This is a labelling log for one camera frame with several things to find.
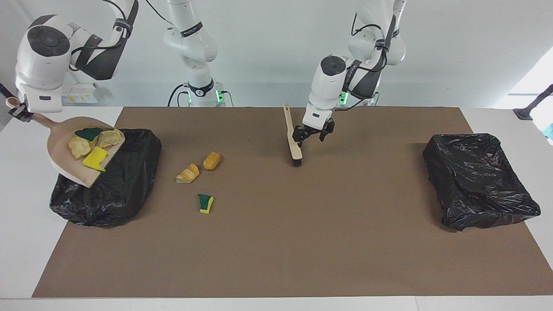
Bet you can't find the beige hand brush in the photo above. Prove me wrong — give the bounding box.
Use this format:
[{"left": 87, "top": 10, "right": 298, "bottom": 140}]
[{"left": 283, "top": 104, "right": 303, "bottom": 168}]

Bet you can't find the beige toy cookie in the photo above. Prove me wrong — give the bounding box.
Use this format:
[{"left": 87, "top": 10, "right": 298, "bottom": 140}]
[{"left": 68, "top": 136, "right": 92, "bottom": 159}]

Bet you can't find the small yellow green sponge wedge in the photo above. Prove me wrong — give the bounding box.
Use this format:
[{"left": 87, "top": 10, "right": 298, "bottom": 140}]
[{"left": 74, "top": 127, "right": 104, "bottom": 142}]

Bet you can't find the beige plastic dustpan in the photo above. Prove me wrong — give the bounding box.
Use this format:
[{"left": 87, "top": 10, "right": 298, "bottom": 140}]
[{"left": 6, "top": 97, "right": 126, "bottom": 188}]

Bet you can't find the large yellow sponge piece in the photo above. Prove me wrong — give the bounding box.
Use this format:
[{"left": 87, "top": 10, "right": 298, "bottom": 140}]
[{"left": 82, "top": 146, "right": 110, "bottom": 172}]

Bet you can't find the pale toy pastry chunk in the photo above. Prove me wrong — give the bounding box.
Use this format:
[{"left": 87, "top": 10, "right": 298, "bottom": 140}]
[{"left": 97, "top": 129, "right": 124, "bottom": 149}]

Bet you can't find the brown toy bread roll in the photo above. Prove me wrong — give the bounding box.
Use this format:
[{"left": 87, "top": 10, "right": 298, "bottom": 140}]
[{"left": 203, "top": 152, "right": 222, "bottom": 171}]

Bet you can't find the orange striped toy croissant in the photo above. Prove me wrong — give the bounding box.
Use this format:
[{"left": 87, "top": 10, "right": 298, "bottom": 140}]
[{"left": 176, "top": 163, "right": 200, "bottom": 184}]

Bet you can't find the black bag lined bin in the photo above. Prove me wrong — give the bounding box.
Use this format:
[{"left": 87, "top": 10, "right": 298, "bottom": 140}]
[
  {"left": 50, "top": 127, "right": 162, "bottom": 227},
  {"left": 423, "top": 133, "right": 541, "bottom": 232}
]

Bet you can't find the brown table mat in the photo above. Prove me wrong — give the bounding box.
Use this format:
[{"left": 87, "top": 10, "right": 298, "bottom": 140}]
[{"left": 32, "top": 107, "right": 553, "bottom": 298}]

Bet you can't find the black camera stand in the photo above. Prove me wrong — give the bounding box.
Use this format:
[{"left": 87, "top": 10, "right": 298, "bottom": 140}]
[
  {"left": 0, "top": 83, "right": 18, "bottom": 114},
  {"left": 513, "top": 84, "right": 553, "bottom": 121}
]

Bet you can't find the white wall socket box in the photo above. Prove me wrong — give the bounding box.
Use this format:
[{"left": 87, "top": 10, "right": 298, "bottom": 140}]
[{"left": 60, "top": 83, "right": 99, "bottom": 104}]

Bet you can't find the dark left arm cable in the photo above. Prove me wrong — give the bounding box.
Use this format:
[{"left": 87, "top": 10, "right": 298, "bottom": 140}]
[{"left": 341, "top": 11, "right": 396, "bottom": 102}]

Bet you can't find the dark arm cable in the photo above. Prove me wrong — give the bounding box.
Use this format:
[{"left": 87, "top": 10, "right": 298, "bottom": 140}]
[
  {"left": 68, "top": 0, "right": 174, "bottom": 72},
  {"left": 341, "top": 11, "right": 396, "bottom": 102}
]

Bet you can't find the dark right arm cable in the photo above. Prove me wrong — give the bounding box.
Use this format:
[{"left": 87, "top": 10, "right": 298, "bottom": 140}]
[{"left": 68, "top": 0, "right": 174, "bottom": 72}]

